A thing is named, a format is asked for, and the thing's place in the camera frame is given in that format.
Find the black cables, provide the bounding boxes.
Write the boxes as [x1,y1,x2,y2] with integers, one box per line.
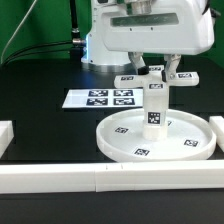
[0,0,88,65]

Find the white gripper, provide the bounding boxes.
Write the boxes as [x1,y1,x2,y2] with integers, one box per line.
[100,0,214,82]

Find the white fence block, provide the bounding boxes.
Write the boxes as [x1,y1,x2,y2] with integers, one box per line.
[0,121,14,158]
[209,116,224,152]

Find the white front fence bar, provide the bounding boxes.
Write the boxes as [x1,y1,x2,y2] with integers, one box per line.
[0,160,224,194]

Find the white round table top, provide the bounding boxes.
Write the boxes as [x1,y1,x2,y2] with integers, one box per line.
[96,109,216,162]

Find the white right fence block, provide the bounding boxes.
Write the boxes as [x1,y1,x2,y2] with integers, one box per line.
[209,116,224,152]

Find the white marker tag sheet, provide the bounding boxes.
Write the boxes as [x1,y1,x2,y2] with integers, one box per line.
[62,89,143,109]

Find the black post connector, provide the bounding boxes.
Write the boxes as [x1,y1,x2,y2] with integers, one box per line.
[69,0,83,59]

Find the white cross-shaped table base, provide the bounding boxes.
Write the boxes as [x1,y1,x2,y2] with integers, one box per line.
[114,66,199,89]

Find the white left fence block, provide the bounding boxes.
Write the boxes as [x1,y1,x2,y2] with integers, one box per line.
[0,121,14,158]

